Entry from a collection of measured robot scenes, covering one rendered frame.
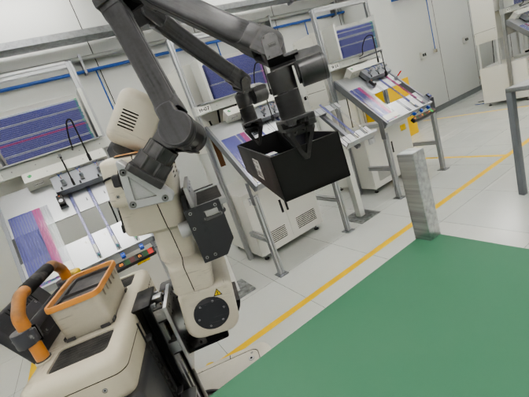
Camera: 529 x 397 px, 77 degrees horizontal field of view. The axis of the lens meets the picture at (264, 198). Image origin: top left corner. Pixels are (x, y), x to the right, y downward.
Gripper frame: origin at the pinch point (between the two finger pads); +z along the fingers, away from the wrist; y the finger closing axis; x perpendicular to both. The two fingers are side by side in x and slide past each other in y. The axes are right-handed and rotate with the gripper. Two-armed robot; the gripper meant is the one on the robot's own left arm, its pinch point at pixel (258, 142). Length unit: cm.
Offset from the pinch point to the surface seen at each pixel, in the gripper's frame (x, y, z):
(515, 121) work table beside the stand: -188, 66, 57
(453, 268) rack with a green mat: -4, -94, 14
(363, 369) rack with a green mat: 15, -102, 14
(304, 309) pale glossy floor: 0, 46, 111
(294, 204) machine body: -37, 142, 78
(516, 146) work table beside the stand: -187, 66, 75
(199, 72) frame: 0, 147, -50
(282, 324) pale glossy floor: 16, 42, 110
